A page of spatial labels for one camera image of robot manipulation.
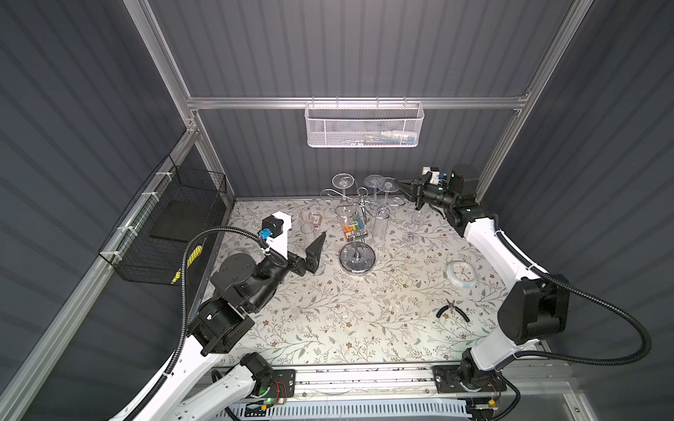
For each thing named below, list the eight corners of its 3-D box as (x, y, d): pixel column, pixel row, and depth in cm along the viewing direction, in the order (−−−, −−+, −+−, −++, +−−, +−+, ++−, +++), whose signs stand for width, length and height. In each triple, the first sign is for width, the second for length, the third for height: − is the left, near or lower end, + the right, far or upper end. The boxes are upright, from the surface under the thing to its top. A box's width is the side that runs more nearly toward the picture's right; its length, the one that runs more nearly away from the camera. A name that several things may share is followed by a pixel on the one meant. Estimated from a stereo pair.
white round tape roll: (450, 288, 94) (453, 283, 91) (443, 264, 100) (446, 260, 98) (477, 288, 94) (481, 283, 91) (469, 264, 100) (472, 260, 98)
